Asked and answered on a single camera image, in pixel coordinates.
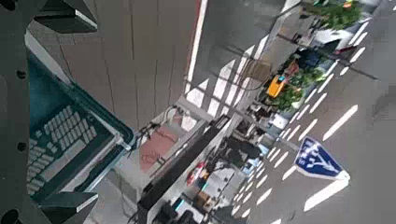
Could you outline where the blue hanging sign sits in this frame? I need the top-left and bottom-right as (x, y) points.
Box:
(293, 135), (351, 181)

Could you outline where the red floor mat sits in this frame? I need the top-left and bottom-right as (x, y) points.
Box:
(138, 124), (180, 173)

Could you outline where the black framed desk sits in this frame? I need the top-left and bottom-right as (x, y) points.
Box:
(135, 115), (232, 224)

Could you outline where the green plastic crate white rim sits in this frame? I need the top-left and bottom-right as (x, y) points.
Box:
(24, 29), (136, 203)

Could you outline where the brown cardboard box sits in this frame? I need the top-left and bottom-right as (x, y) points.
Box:
(193, 190), (213, 212)

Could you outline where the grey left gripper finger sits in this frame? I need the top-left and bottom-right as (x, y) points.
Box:
(33, 0), (99, 35)
(37, 191), (99, 224)

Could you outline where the long white ceiling light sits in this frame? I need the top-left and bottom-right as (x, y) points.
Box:
(303, 178), (350, 213)
(321, 104), (360, 142)

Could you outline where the green plant with flowers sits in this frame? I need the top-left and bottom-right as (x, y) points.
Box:
(269, 66), (328, 113)

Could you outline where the large green plant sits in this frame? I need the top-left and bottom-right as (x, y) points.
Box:
(306, 0), (363, 31)

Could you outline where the red and white object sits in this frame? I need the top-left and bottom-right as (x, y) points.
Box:
(186, 161), (207, 187)

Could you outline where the yellow orange machine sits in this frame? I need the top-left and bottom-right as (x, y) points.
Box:
(266, 74), (288, 99)

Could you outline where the blue box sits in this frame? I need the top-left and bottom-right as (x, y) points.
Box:
(298, 49), (328, 70)

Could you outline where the black office chair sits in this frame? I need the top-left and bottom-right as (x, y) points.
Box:
(222, 136), (262, 171)

